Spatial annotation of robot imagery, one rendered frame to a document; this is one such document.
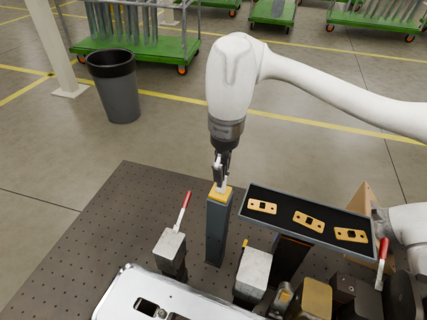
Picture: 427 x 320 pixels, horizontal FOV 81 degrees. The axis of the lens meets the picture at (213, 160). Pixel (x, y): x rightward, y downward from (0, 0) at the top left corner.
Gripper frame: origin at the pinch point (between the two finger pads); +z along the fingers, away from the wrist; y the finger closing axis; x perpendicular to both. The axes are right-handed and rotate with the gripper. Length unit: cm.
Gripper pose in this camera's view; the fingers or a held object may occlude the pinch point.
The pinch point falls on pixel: (220, 183)
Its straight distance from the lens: 76.4
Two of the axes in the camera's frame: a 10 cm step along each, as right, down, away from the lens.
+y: -3.5, 6.4, -6.9
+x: 9.4, 2.7, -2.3
